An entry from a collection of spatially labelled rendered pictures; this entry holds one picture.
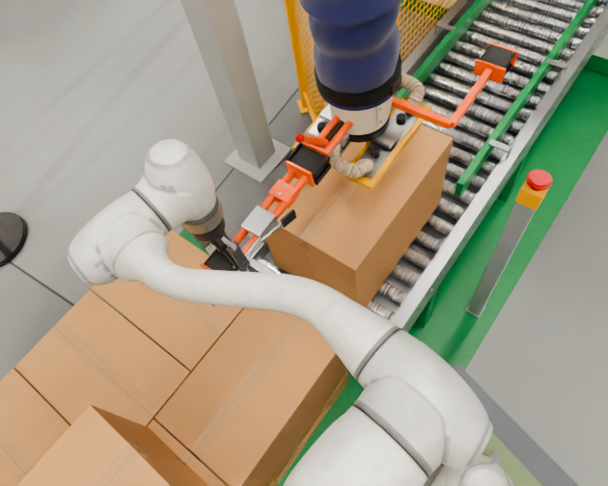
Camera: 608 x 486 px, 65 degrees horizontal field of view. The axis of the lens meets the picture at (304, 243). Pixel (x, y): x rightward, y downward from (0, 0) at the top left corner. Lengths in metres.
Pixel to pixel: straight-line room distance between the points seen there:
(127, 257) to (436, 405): 0.52
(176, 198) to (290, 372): 1.05
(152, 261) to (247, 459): 1.06
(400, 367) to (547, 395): 1.78
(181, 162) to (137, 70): 3.06
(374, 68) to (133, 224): 0.68
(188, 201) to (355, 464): 0.51
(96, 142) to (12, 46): 1.45
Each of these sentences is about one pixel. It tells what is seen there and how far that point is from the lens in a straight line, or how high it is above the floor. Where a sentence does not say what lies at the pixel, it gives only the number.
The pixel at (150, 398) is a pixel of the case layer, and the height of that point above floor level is 0.54.
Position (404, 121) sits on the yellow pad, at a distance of 1.50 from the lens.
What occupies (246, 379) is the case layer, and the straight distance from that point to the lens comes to 1.81.
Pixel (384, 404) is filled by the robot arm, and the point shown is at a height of 1.60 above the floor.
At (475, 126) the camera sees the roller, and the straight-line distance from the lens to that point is 2.35.
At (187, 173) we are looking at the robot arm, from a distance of 0.86.
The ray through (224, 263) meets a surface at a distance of 1.17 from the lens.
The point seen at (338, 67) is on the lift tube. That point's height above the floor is 1.46.
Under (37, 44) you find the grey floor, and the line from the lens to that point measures 4.61.
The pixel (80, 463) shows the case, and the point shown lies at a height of 0.94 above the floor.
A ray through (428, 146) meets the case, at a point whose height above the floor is 0.95.
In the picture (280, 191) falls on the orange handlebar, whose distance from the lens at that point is 1.25.
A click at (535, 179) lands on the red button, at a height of 1.04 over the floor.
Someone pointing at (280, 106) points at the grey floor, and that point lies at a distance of 3.26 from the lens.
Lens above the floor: 2.25
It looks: 60 degrees down
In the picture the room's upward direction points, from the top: 14 degrees counter-clockwise
